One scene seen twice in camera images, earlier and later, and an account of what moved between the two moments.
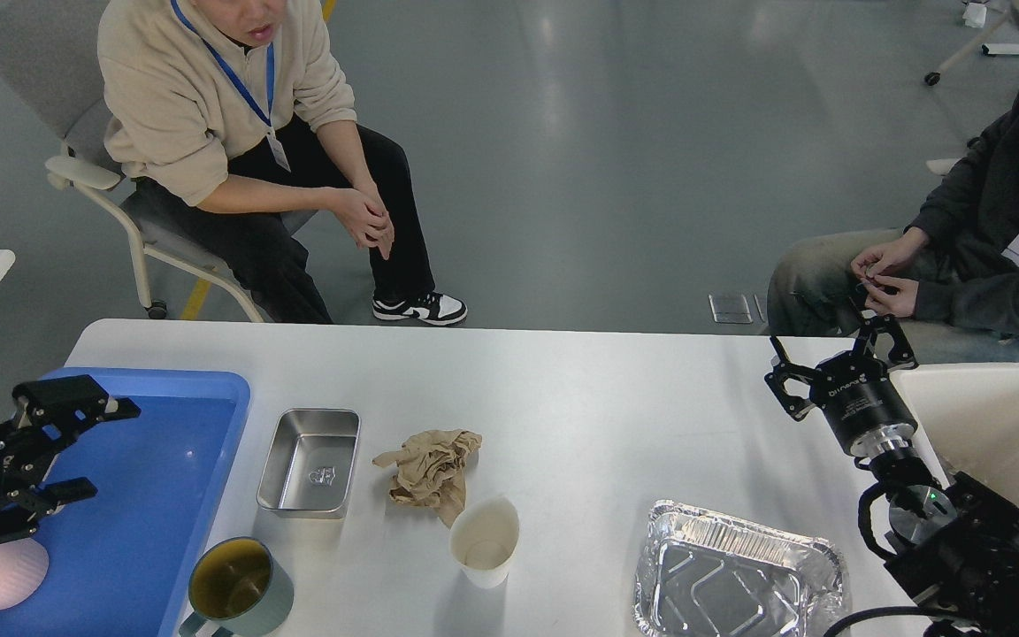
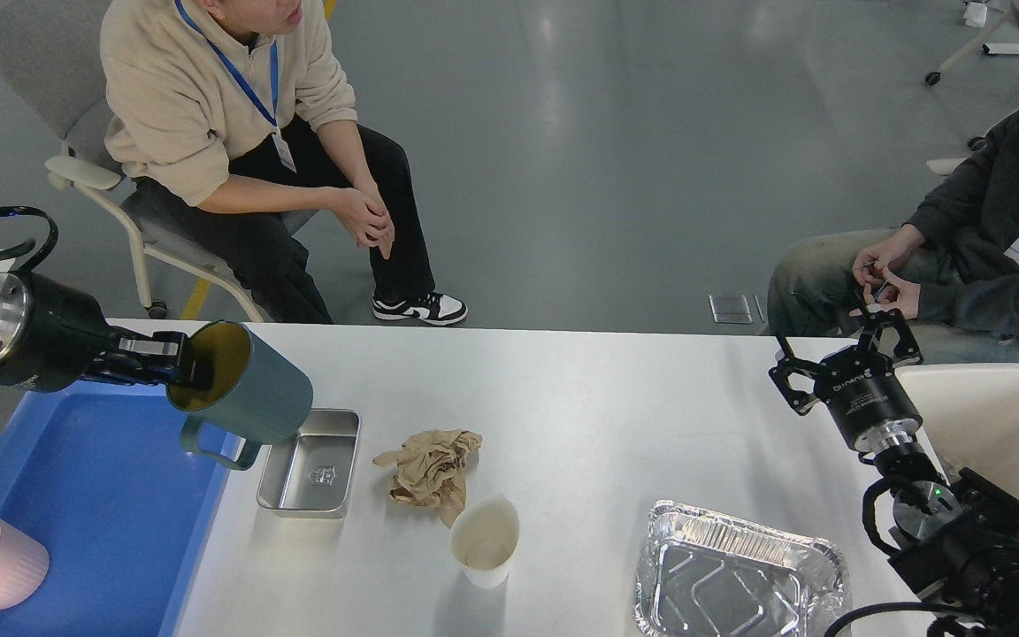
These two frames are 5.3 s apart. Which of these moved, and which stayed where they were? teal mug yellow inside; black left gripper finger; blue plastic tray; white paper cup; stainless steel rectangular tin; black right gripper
Moved: teal mug yellow inside; black left gripper finger
Stayed: black right gripper; white paper cup; stainless steel rectangular tin; blue plastic tray
